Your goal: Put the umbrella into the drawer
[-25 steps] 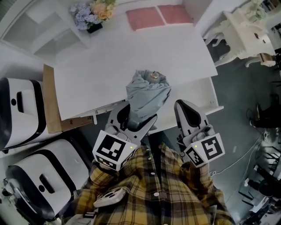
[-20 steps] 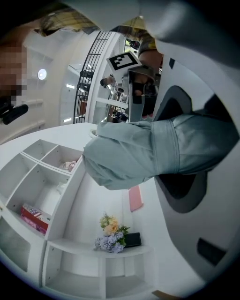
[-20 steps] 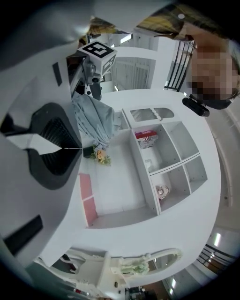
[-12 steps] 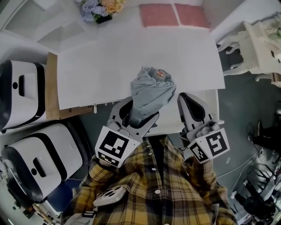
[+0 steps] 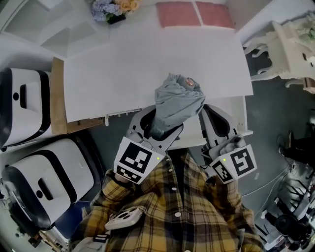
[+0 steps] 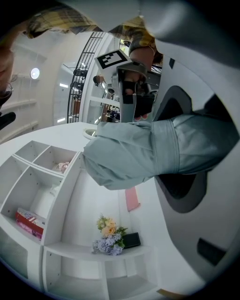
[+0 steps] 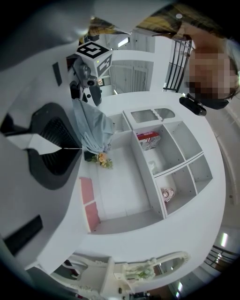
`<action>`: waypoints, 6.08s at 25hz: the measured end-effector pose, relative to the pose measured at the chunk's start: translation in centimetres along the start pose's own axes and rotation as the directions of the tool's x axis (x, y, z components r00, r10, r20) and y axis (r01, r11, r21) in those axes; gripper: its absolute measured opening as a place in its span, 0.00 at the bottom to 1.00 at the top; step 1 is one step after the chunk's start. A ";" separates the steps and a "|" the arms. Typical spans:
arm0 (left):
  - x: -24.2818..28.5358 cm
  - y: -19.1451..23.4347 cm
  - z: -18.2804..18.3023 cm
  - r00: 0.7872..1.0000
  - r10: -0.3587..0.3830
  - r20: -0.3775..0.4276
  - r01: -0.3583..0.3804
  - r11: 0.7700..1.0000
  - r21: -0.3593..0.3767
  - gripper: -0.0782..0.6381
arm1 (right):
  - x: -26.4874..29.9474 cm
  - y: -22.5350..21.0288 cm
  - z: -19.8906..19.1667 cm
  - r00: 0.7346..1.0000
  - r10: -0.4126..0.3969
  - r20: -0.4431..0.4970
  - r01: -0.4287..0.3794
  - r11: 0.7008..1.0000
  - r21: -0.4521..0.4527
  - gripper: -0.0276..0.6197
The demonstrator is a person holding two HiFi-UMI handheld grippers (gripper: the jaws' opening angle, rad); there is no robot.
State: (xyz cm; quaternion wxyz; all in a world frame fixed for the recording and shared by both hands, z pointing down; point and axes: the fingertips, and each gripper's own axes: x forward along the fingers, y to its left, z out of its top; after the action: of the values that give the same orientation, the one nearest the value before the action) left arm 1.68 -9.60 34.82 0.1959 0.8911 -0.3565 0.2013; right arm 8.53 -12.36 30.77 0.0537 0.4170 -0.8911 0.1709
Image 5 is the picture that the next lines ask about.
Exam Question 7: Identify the yellow plaid shirt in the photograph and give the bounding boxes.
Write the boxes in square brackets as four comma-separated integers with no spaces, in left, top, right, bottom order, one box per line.
[70,152,265,252]

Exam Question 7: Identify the dark blue mat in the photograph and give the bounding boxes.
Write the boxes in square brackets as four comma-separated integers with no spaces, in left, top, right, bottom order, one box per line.
[55,200,92,241]

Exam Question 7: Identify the white desk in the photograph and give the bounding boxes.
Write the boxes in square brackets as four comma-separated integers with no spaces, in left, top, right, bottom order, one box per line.
[63,23,254,151]

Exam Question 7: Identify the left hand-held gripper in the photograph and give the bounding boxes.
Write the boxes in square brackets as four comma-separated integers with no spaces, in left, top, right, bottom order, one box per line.
[113,105,185,185]

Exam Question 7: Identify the light blue cloth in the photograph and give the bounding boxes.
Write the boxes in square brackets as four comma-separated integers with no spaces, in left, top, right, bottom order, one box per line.
[149,72,206,138]

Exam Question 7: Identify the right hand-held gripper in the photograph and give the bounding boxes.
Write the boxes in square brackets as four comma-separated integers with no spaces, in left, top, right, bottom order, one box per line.
[198,104,258,185]

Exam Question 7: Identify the pink square mat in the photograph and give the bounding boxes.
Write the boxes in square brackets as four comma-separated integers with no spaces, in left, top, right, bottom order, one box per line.
[195,1,234,28]
[156,1,201,28]

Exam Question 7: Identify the white and black robot machine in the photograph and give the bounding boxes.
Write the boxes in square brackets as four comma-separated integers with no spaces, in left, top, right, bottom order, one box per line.
[0,67,52,151]
[1,137,99,231]

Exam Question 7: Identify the white desk drawer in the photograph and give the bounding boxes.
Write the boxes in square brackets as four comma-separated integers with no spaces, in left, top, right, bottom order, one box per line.
[169,95,254,151]

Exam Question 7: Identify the white smartphone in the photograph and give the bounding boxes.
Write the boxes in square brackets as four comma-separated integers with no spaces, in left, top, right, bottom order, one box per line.
[105,207,144,231]

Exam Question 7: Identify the black flower vase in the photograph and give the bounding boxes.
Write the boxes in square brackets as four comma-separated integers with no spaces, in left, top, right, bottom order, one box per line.
[107,13,126,25]

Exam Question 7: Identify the person's left forearm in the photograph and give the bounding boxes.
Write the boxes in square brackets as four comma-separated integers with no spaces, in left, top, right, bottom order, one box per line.
[102,169,143,205]

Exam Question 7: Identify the grey bag with striped strap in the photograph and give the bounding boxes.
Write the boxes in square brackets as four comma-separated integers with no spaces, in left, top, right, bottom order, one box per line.
[71,233,111,252]

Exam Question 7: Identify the white open shelf unit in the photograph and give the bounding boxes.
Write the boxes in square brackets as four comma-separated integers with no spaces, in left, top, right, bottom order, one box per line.
[0,0,111,60]

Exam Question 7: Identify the white power cable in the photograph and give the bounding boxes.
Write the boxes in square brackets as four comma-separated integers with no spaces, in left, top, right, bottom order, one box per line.
[242,167,296,197]

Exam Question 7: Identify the person's right forearm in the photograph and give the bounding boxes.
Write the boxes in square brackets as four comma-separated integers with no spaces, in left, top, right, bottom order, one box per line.
[206,177,243,217]

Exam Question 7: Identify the brown cardboard box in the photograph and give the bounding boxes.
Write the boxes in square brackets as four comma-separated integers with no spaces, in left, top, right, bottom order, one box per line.
[50,57,105,135]

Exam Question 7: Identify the blue and yellow flower bouquet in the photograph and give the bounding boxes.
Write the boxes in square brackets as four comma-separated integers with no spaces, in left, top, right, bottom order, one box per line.
[91,0,141,22]

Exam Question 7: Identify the cream ornate side table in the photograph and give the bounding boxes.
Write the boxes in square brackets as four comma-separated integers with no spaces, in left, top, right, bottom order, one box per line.
[242,14,315,94]

